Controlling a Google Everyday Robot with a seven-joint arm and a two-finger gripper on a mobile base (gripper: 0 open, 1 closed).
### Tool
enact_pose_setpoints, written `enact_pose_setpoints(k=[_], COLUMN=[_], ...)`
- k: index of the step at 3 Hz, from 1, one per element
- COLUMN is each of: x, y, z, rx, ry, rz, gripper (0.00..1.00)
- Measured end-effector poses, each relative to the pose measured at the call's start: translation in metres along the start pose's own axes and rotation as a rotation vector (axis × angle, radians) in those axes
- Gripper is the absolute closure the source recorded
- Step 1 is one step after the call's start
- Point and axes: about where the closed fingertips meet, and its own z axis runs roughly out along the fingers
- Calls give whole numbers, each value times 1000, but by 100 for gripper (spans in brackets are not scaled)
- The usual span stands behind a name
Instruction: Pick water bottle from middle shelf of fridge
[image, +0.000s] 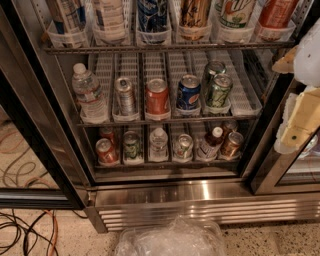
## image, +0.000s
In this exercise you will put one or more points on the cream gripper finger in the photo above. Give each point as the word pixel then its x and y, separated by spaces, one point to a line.
pixel 301 118
pixel 285 64

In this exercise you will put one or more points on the silver slim can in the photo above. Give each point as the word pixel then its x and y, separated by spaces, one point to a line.
pixel 125 94

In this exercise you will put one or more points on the clear plastic water bottle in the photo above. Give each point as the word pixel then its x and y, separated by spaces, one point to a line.
pixel 89 94

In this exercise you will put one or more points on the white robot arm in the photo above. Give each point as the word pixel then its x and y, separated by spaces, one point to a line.
pixel 307 59

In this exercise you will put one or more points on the top shelf red bottle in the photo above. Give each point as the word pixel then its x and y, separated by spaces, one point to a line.
pixel 277 13

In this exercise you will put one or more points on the right glass fridge door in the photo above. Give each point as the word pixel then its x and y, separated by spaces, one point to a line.
pixel 276 173

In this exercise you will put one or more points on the glass fridge door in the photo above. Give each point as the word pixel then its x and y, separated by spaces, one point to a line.
pixel 276 173
pixel 36 94

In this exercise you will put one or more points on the empty clear shelf tray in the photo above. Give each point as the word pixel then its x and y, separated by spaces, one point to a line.
pixel 243 99

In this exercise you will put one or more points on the bottom shelf orange can rear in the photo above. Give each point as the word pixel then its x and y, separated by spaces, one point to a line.
pixel 229 126

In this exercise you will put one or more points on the shelf orange can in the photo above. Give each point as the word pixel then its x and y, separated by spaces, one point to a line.
pixel 230 149
pixel 229 126

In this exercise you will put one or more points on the top shelf 7up bottle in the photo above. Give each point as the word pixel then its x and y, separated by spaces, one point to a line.
pixel 235 14

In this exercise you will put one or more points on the bottom shelf orange can front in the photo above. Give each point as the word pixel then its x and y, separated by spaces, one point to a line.
pixel 230 149

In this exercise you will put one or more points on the bottom shelf brown bottle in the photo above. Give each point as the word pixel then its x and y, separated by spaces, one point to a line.
pixel 211 143

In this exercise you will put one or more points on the top shelf gold can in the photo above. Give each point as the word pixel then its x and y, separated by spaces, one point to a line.
pixel 193 19

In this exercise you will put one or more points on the bottom shelf silver green can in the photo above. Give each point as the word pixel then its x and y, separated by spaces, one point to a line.
pixel 183 145

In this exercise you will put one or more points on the top shelf blue can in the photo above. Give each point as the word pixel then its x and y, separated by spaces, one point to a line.
pixel 152 15

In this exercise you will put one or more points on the bottom shelf water bottle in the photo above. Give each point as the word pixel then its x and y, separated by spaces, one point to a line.
pixel 158 145

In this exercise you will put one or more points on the stainless steel fridge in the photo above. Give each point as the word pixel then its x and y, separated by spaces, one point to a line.
pixel 145 110

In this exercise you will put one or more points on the top shelf white bottle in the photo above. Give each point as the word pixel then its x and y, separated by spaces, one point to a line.
pixel 109 20

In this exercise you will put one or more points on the bottom shelf red can rear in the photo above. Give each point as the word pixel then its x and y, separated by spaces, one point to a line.
pixel 108 133

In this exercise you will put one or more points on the shelf red can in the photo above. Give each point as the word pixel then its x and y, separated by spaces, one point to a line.
pixel 106 151
pixel 108 133

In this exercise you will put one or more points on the bottom shelf red can front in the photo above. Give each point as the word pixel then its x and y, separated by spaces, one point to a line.
pixel 106 151

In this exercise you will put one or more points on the top shelf striped bottle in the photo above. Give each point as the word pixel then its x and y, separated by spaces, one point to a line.
pixel 69 18

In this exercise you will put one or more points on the left glass fridge door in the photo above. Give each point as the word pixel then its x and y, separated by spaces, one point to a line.
pixel 36 94

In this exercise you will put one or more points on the green can rear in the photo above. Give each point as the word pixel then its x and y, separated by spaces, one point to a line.
pixel 212 68

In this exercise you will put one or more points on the green can front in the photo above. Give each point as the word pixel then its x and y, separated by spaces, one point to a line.
pixel 218 90

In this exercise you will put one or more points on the blue pepsi can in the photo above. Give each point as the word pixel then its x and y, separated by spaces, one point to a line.
pixel 188 92

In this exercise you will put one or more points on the red soda can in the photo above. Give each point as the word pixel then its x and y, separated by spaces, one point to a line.
pixel 157 97

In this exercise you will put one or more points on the clear plastic bag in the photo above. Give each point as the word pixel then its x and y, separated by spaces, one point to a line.
pixel 181 237

